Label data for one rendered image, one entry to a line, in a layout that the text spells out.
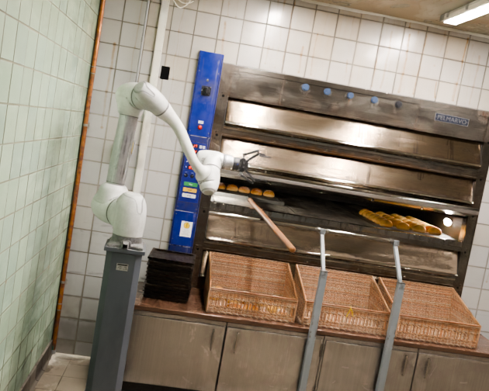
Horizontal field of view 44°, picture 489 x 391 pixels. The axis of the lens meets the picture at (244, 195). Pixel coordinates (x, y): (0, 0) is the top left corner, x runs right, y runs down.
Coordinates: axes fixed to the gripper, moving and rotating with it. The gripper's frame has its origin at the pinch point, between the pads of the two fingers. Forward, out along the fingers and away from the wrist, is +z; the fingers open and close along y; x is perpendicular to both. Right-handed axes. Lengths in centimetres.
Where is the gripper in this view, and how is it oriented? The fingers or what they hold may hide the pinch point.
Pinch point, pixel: (266, 168)
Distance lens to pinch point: 353.0
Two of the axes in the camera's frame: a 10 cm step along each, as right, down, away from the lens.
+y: -1.7, 9.8, 1.0
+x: 1.0, 1.2, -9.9
